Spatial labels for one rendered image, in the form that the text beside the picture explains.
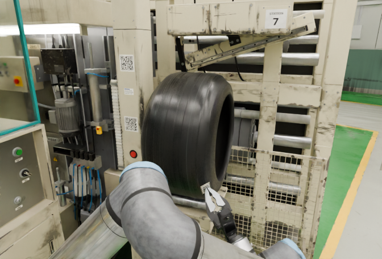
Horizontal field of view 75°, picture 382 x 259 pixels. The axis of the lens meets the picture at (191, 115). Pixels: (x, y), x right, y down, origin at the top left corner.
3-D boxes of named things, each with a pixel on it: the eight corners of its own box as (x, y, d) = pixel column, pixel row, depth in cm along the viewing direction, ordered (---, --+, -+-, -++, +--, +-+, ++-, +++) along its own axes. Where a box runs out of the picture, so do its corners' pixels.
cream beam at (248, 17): (166, 35, 129) (165, 4, 125) (183, 36, 152) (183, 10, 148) (291, 34, 110) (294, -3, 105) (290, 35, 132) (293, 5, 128)
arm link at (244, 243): (231, 261, 82) (256, 246, 84) (224, 246, 85) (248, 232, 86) (229, 262, 90) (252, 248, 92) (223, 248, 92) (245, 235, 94)
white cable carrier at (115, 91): (118, 168, 133) (109, 79, 119) (123, 164, 137) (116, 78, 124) (125, 170, 131) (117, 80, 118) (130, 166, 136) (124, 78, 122)
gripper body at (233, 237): (209, 217, 99) (224, 247, 93) (209, 213, 91) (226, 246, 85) (225, 208, 100) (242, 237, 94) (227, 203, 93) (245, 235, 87)
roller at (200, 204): (147, 189, 125) (143, 197, 122) (145, 184, 122) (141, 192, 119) (215, 204, 113) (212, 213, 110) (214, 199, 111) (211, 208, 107)
